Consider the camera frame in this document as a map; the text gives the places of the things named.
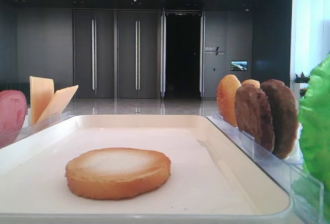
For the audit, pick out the green lettuce leaf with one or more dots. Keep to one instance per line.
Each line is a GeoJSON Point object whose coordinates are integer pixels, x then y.
{"type": "Point", "coordinates": [314, 117]}

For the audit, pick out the front upright bread slice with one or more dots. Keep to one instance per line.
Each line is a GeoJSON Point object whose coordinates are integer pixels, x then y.
{"type": "Point", "coordinates": [226, 92]}

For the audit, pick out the upright bread slice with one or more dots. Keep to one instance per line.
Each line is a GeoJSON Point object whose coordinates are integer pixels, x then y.
{"type": "Point", "coordinates": [226, 92]}
{"type": "Point", "coordinates": [253, 82]}

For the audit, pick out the rear upright bread slice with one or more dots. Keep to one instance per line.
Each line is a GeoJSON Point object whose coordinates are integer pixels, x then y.
{"type": "Point", "coordinates": [253, 82]}

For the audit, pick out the front brown meat patty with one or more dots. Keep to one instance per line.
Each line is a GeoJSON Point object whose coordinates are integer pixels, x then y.
{"type": "Point", "coordinates": [253, 115]}

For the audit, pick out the brown meat patty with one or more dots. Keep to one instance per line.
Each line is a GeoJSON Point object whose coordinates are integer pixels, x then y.
{"type": "Point", "coordinates": [284, 112]}
{"type": "Point", "coordinates": [253, 115]}

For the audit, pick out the round bread slice on tray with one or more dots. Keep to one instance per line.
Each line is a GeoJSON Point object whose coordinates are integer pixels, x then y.
{"type": "Point", "coordinates": [117, 173]}

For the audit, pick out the right cheese slice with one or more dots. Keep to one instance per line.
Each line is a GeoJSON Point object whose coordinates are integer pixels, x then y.
{"type": "Point", "coordinates": [58, 102]}

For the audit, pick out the cheese slice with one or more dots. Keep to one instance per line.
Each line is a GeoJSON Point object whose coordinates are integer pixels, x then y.
{"type": "Point", "coordinates": [41, 92]}
{"type": "Point", "coordinates": [58, 102]}

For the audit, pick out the rear brown meat patty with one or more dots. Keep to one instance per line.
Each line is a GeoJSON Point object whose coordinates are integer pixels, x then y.
{"type": "Point", "coordinates": [284, 112]}

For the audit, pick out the left cheese slice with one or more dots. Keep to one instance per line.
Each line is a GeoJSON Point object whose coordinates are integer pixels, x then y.
{"type": "Point", "coordinates": [41, 92]}

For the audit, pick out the outer red tomato slice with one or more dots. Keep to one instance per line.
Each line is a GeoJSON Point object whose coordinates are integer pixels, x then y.
{"type": "Point", "coordinates": [13, 112]}

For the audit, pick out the cream rectangular serving tray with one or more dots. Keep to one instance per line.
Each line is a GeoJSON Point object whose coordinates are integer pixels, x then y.
{"type": "Point", "coordinates": [212, 180]}

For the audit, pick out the potted plant in white planter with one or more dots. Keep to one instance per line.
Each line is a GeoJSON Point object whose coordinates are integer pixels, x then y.
{"type": "Point", "coordinates": [300, 85]}

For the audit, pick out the left clear acrylic rack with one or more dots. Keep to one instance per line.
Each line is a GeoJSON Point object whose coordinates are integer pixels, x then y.
{"type": "Point", "coordinates": [32, 129]}

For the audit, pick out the clear acrylic rack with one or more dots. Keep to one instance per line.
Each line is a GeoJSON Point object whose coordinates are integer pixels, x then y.
{"type": "Point", "coordinates": [32, 129]}
{"type": "Point", "coordinates": [308, 195]}

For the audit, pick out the right clear acrylic rack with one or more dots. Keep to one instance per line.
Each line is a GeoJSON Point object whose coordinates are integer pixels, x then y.
{"type": "Point", "coordinates": [308, 195]}

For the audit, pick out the wall display screen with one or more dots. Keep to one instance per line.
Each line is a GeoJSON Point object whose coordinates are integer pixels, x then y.
{"type": "Point", "coordinates": [238, 65]}

